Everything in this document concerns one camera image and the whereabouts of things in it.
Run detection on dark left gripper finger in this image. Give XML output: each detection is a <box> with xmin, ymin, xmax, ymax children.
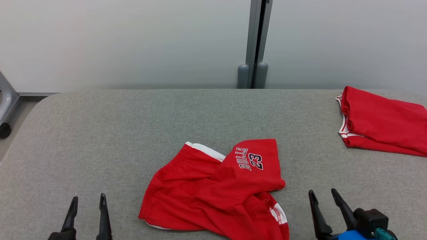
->
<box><xmin>61</xmin><ymin>196</ymin><xmax>79</xmax><ymax>232</ymax></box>
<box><xmin>97</xmin><ymin>193</ymin><xmax>112</xmax><ymax>240</ymax></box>

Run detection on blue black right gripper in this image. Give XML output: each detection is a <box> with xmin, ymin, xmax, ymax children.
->
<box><xmin>308</xmin><ymin>188</ymin><xmax>377</xmax><ymax>240</ymax></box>

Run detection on red white basketball shorts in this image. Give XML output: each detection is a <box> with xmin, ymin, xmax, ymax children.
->
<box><xmin>138</xmin><ymin>139</ymin><xmax>290</xmax><ymax>240</ymax></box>

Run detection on red white jersey shirt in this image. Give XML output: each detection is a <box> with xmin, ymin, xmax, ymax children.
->
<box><xmin>335</xmin><ymin>86</ymin><xmax>427</xmax><ymax>157</ymax></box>

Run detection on teal camera cable connector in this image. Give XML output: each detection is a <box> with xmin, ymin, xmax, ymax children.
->
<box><xmin>375</xmin><ymin>228</ymin><xmax>396</xmax><ymax>240</ymax></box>

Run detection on grey wall base rail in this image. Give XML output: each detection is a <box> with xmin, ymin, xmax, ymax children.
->
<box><xmin>18</xmin><ymin>92</ymin><xmax>60</xmax><ymax>97</ymax></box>

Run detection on grey cylindrical post foot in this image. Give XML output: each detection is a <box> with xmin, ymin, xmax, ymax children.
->
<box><xmin>255</xmin><ymin>62</ymin><xmax>269</xmax><ymax>89</ymax></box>
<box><xmin>237</xmin><ymin>64</ymin><xmax>250</xmax><ymax>89</ymax></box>

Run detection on grey partition post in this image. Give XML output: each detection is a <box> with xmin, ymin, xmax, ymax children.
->
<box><xmin>245</xmin><ymin>0</ymin><xmax>273</xmax><ymax>89</ymax></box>

